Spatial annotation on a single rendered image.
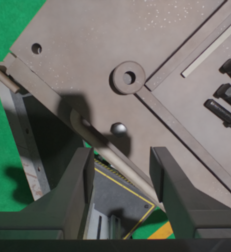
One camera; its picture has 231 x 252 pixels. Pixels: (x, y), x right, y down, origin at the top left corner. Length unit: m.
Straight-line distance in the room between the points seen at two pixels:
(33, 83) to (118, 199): 1.33
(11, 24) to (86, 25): 1.62
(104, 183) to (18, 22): 1.46
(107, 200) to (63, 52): 1.45
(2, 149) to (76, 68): 1.84
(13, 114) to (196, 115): 0.37
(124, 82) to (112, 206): 1.48
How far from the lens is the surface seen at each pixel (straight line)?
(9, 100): 0.46
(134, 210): 1.69
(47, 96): 0.42
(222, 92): 0.28
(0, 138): 2.02
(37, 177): 0.50
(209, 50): 0.28
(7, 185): 2.22
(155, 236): 2.37
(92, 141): 0.39
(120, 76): 0.23
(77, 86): 0.26
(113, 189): 1.56
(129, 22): 0.27
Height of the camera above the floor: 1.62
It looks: 75 degrees down
